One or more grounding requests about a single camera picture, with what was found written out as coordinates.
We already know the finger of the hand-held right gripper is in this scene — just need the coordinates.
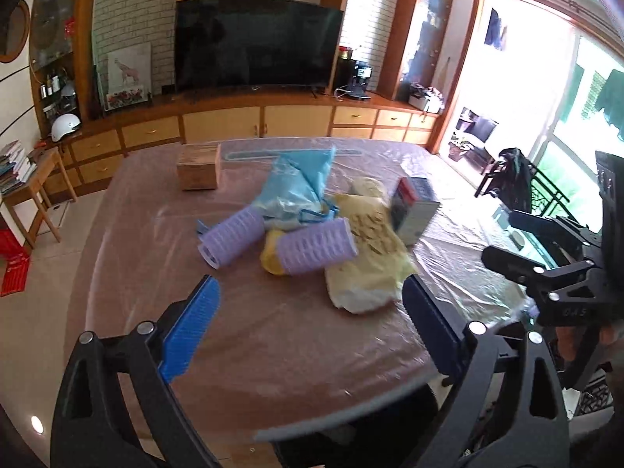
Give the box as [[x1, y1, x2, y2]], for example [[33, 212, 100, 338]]
[[480, 245, 606, 304], [507, 209, 599, 257]]

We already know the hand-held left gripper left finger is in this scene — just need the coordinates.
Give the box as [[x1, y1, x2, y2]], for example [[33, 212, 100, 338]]
[[50, 274, 222, 468]]

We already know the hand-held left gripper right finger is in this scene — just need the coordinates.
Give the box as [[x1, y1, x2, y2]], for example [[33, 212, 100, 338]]
[[401, 273, 573, 468]]

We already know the pale yellow plastic bag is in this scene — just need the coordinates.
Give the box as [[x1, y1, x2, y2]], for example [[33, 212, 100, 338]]
[[324, 178, 420, 315]]

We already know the purple hair roller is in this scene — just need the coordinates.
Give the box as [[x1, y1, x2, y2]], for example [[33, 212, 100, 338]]
[[279, 218, 359, 275], [197, 205, 266, 269]]

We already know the black trash bin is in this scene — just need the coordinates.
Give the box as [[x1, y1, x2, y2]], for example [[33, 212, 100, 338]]
[[273, 384, 440, 468]]

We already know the yellow plastic cup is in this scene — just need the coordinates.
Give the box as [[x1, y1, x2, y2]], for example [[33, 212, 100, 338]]
[[260, 229, 289, 275]]

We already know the small red and white carton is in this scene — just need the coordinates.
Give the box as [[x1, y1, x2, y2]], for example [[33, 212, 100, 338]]
[[390, 175, 441, 247]]

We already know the brown cardboard box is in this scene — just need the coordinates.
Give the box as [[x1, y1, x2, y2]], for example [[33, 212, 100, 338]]
[[176, 144, 222, 191]]

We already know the hanging green garment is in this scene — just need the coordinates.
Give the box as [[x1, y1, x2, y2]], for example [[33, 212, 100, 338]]
[[595, 69, 624, 140]]

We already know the black lattice chair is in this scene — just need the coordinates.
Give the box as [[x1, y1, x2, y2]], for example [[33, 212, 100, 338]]
[[578, 373, 617, 422]]

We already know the white appliance on cabinet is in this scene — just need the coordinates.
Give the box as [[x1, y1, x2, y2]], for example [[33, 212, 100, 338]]
[[408, 85, 444, 114]]

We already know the red plastic crate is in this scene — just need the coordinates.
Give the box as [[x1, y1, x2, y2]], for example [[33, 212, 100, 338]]
[[0, 228, 31, 297]]

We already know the hanging blue garment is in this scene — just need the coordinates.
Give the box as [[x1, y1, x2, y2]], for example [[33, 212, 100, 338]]
[[485, 8, 508, 50]]

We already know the small wooden side table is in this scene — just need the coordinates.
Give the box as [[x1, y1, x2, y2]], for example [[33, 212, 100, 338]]
[[0, 147, 79, 250]]

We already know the white helmet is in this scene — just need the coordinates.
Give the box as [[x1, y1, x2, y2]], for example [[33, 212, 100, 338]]
[[50, 113, 82, 141]]

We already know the black coffee machine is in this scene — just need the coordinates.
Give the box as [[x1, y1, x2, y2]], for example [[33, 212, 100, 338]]
[[347, 60, 374, 97]]

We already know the stack of books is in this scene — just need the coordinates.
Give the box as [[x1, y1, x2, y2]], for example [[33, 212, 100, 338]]
[[0, 140, 37, 196]]

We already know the framed animal painting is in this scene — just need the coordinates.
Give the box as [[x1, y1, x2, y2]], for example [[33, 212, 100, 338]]
[[105, 43, 153, 109]]

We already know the black flat screen television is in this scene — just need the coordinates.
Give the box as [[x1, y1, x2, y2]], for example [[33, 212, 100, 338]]
[[174, 0, 344, 93]]

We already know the round wooden framed mirror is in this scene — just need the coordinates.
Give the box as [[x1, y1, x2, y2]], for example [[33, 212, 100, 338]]
[[0, 0, 31, 63]]

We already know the light blue drawstring bag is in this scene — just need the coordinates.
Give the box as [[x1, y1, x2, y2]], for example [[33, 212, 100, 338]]
[[197, 146, 338, 235]]

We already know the wooden wall cabinet unit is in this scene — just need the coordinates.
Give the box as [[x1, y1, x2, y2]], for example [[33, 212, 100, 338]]
[[29, 0, 459, 206]]

